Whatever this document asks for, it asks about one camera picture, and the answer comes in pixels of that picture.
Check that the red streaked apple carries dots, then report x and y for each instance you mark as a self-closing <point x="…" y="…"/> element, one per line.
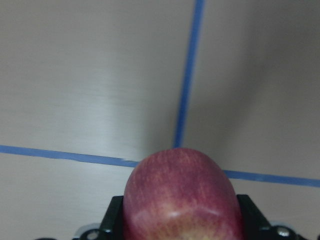
<point x="180" y="194"/>

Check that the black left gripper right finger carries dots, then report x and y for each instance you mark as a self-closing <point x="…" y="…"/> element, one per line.
<point x="255" y="224"/>

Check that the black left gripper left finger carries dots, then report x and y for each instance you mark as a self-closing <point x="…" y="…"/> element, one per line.
<point x="111" y="226"/>

